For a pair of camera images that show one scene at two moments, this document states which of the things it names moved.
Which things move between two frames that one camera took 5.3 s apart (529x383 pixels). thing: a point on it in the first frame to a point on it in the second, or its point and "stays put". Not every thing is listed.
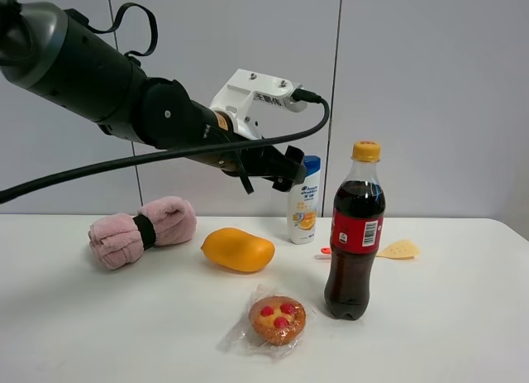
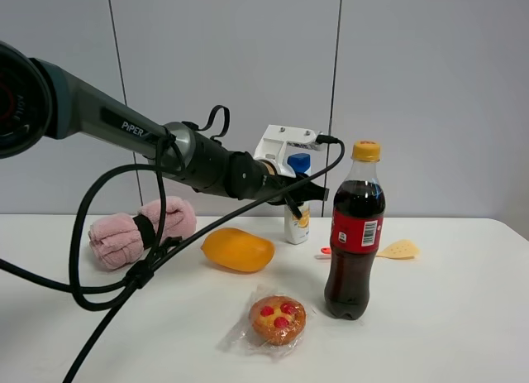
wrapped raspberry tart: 275,325 stays put
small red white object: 326,254 stays put
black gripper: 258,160 to 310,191
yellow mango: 237,250 stays put
